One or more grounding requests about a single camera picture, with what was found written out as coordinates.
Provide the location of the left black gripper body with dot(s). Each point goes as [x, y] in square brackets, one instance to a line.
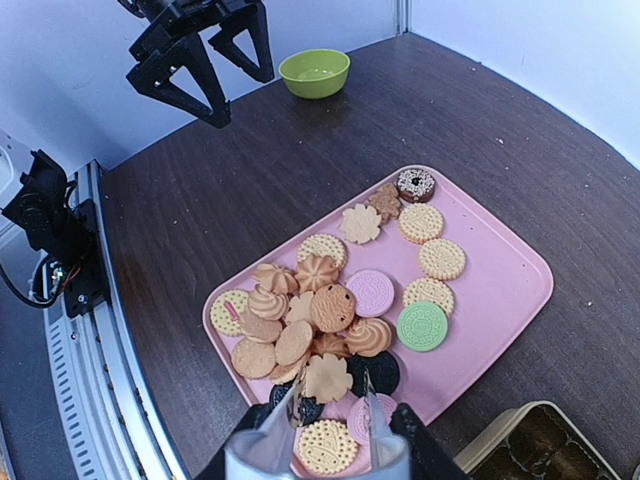
[180, 18]

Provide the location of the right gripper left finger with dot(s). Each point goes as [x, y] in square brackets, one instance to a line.
[224, 460]

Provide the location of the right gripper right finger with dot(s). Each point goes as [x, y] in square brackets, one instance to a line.
[428, 461]

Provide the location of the metal serving tongs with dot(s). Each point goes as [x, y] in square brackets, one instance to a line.
[268, 451]

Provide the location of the brown leaf cookie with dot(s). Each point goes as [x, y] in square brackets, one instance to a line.
[326, 378]

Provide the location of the swirl butter cookie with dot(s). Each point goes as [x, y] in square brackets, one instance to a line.
[368, 337]

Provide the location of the pink sandwich cookie lower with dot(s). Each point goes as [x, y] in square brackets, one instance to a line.
[358, 419]

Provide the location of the pink sandwich cookie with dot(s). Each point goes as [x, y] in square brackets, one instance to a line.
[374, 292]
[358, 419]

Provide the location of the green plastic bowl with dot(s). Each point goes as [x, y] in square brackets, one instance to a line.
[315, 74]

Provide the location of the black sandwich cookie upper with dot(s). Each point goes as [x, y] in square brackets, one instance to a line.
[384, 373]

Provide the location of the black sandwich cookie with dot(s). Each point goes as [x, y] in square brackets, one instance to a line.
[308, 410]
[384, 373]

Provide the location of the beige round biscuit corner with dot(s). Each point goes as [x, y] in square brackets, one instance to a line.
[326, 447]

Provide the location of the gold cookie tin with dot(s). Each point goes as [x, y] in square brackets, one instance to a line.
[535, 441]

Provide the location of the black sandwich cookie lower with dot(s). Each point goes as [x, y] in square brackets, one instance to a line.
[308, 410]

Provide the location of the green sandwich cookie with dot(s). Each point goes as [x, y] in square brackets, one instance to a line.
[422, 326]

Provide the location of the pink plastic tray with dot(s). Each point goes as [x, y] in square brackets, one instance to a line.
[503, 287]

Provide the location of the biscuit with pink stick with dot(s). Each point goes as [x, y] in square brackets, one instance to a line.
[225, 312]

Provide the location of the beige round biscuit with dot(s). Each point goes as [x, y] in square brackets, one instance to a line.
[427, 289]
[419, 223]
[442, 259]

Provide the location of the pink sandwich cookie upper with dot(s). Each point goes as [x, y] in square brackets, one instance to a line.
[374, 292]

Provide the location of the brown tree cookie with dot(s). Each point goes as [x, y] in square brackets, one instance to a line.
[385, 200]

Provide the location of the beige flower cookie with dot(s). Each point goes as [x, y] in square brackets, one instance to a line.
[360, 224]

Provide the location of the chocolate sprinkle donut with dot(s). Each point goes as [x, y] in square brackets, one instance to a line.
[416, 185]

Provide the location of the beige round biscuit top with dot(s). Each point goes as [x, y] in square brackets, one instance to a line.
[419, 223]

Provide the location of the left aluminium frame post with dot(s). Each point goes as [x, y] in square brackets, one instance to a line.
[402, 14]

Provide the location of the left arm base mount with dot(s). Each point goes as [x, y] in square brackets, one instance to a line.
[68, 235]

